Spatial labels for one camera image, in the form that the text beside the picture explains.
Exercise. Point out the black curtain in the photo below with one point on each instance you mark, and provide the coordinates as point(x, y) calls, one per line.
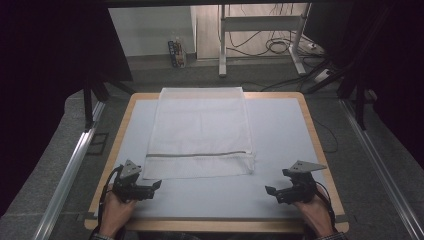
point(50, 83)
point(393, 66)

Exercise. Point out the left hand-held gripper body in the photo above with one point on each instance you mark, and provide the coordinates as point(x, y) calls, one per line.
point(128, 186)

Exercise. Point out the aluminium floor rail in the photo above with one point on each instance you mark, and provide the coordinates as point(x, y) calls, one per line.
point(70, 173)
point(380, 166)

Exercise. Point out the person's left hand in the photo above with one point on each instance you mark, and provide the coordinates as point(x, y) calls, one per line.
point(113, 213)

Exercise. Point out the person's right hand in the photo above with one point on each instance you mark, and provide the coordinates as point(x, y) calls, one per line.
point(318, 213)

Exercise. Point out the black metal stand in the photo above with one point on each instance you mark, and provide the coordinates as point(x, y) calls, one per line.
point(360, 106)
point(88, 103)

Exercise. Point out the white desk frame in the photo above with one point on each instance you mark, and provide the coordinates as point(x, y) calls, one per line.
point(260, 23)

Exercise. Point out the colourful snack packet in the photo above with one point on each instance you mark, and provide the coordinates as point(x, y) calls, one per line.
point(177, 53)

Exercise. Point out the white power strip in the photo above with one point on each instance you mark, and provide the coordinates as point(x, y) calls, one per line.
point(322, 75)

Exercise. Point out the white table mat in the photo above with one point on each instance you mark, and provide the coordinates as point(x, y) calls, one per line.
point(283, 140)

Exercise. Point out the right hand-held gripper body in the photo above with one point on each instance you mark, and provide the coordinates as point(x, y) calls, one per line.
point(300, 191)

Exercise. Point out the white mesh laundry bag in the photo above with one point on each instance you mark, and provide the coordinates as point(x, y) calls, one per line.
point(200, 133)

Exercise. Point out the black square floor frame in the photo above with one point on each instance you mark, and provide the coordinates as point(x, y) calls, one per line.
point(96, 148)

